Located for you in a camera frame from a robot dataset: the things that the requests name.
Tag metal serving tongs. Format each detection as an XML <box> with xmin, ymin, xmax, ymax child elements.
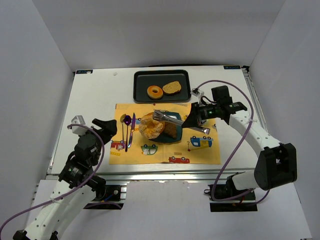
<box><xmin>152</xmin><ymin>110</ymin><xmax>211</xmax><ymax>135</ymax></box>

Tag purple iridescent knife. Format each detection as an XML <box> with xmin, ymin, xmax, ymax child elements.
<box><xmin>128</xmin><ymin>113</ymin><xmax>136</xmax><ymax>148</ymax></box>

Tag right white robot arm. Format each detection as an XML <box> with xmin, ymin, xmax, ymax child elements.
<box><xmin>181</xmin><ymin>85</ymin><xmax>298</xmax><ymax>201</ymax></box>

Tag black baking tray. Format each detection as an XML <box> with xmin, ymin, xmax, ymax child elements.
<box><xmin>133</xmin><ymin>69</ymin><xmax>191</xmax><ymax>104</ymax></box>

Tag brown bread piece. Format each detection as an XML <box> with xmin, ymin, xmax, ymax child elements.
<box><xmin>163</xmin><ymin>122</ymin><xmax>177</xmax><ymax>139</ymax></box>

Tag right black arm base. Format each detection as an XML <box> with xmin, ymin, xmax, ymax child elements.
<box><xmin>203</xmin><ymin>176</ymin><xmax>258</xmax><ymax>213</ymax></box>

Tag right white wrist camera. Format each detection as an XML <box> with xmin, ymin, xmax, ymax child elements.
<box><xmin>191</xmin><ymin>88</ymin><xmax>204</xmax><ymax>102</ymax></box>

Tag dark teal square plate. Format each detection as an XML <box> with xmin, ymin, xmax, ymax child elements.
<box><xmin>146</xmin><ymin>111</ymin><xmax>183</xmax><ymax>145</ymax></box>

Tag brown bread slice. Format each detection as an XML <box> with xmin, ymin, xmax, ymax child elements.
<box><xmin>162</xmin><ymin>81</ymin><xmax>182</xmax><ymax>95</ymax></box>

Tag glazed ring donut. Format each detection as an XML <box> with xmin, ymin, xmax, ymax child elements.
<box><xmin>147</xmin><ymin>85</ymin><xmax>164</xmax><ymax>100</ymax></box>

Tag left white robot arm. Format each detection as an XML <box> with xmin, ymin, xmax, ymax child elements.
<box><xmin>13</xmin><ymin>118</ymin><xmax>117</xmax><ymax>240</ymax></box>

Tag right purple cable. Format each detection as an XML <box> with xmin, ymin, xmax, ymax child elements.
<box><xmin>191</xmin><ymin>79</ymin><xmax>267</xmax><ymax>208</ymax></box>

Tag purple iridescent spoon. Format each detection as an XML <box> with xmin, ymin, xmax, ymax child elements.
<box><xmin>124</xmin><ymin>114</ymin><xmax>132</xmax><ymax>152</ymax></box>

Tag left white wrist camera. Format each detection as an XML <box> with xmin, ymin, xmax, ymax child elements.
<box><xmin>70</xmin><ymin>115</ymin><xmax>87</xmax><ymax>136</ymax></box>

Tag large orange crusty bread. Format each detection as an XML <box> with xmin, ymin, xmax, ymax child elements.
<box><xmin>138</xmin><ymin>112</ymin><xmax>165</xmax><ymax>140</ymax></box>

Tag yellow vehicle print placemat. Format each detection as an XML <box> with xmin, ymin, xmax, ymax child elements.
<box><xmin>109</xmin><ymin>103</ymin><xmax>221</xmax><ymax>165</ymax></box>

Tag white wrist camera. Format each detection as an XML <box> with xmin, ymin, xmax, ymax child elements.
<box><xmin>70</xmin><ymin>115</ymin><xmax>87</xmax><ymax>136</ymax></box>
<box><xmin>191</xmin><ymin>88</ymin><xmax>204</xmax><ymax>102</ymax></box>

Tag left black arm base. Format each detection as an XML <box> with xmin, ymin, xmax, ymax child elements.
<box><xmin>84</xmin><ymin>184</ymin><xmax>127</xmax><ymax>210</ymax></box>

